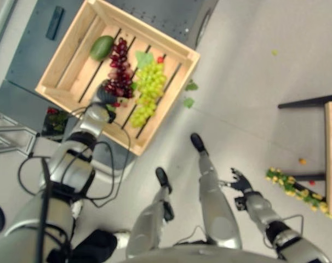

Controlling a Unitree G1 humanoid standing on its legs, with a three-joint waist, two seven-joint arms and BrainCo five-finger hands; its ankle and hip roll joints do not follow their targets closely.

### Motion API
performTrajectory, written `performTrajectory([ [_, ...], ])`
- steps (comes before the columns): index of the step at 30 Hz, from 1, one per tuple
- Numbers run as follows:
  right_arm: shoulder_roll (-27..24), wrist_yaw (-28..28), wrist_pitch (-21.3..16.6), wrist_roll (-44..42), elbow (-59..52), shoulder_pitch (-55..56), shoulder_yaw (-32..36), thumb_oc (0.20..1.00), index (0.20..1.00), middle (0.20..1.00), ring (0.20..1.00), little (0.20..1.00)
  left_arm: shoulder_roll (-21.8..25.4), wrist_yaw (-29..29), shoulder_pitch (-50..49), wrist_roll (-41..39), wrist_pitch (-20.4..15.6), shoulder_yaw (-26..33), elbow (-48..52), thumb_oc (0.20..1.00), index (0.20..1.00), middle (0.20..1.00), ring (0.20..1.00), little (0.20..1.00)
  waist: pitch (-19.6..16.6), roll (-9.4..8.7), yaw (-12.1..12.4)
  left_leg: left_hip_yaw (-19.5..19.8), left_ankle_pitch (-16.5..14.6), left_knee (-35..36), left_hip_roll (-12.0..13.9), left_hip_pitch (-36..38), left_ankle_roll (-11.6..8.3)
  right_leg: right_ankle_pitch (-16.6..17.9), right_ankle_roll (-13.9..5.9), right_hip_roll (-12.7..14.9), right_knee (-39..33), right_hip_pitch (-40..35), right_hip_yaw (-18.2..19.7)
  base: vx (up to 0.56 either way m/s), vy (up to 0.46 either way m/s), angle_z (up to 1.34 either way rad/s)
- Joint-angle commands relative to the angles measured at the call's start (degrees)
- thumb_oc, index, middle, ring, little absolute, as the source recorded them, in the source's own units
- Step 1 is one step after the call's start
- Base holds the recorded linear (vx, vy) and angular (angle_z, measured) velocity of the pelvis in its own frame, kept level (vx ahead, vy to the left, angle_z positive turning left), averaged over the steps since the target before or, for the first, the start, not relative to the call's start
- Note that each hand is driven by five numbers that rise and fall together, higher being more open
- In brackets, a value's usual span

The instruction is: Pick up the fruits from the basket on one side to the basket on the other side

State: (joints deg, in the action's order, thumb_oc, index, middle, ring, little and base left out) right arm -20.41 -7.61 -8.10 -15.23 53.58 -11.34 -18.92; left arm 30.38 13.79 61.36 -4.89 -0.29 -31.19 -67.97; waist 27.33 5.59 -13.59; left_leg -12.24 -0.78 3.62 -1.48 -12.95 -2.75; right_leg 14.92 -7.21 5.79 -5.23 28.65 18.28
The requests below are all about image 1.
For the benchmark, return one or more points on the small red fruit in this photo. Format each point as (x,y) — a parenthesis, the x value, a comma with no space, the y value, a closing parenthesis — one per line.
(311,182)

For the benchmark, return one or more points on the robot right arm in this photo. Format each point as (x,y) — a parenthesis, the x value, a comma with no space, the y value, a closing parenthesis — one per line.
(264,208)

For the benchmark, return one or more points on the black frame table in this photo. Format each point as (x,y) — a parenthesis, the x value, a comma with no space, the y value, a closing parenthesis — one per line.
(305,101)

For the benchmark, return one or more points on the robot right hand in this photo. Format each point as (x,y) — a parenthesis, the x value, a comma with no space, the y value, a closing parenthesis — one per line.
(243,183)

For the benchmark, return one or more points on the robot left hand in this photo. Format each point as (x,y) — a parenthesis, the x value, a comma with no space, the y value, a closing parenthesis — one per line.
(104,94)

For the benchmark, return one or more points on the large light wooden crate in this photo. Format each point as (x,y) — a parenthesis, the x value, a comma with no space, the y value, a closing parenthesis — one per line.
(81,76)

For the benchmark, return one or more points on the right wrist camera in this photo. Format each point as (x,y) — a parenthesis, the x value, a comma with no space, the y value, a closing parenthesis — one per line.
(240,203)

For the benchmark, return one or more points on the grey pole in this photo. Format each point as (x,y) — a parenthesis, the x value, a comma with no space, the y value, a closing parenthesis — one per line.
(1,27)

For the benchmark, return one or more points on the grey metal table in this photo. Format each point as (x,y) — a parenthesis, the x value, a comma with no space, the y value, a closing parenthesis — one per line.
(26,54)

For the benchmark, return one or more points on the black bar-shaped device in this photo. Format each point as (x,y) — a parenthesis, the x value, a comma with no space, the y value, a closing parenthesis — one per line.
(55,23)

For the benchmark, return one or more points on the small orange fruit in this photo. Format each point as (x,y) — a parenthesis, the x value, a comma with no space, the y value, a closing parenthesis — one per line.
(302,161)

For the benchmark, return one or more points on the green mango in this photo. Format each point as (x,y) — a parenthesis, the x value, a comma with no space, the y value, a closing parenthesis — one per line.
(101,48)

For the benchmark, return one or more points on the small red strawberry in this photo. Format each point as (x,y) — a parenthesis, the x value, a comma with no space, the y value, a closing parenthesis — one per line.
(160,59)

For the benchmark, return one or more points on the green grape bunch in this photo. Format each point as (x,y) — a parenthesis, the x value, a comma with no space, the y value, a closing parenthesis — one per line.
(149,85)

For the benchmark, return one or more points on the red flowers with leaves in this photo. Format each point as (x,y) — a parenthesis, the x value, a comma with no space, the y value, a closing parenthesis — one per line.
(56,120)

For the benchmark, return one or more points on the yellow flower garland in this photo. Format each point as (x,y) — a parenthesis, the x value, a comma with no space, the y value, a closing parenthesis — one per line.
(289,186)

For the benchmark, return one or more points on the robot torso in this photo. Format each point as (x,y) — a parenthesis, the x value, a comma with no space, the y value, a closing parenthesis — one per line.
(209,254)

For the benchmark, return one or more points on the red grape bunch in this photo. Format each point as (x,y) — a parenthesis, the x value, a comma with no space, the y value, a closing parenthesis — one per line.
(120,54)
(121,83)

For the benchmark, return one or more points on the aluminium profile frame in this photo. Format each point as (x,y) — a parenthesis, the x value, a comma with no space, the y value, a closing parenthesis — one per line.
(10,131)

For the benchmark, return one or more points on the green leaf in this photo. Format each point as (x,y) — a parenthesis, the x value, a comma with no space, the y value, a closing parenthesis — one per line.
(189,103)
(191,86)
(274,52)

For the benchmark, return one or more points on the robot left leg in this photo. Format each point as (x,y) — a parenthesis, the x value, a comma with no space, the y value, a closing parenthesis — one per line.
(149,219)

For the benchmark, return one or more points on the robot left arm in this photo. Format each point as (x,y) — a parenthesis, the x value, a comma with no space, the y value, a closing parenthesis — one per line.
(59,175)

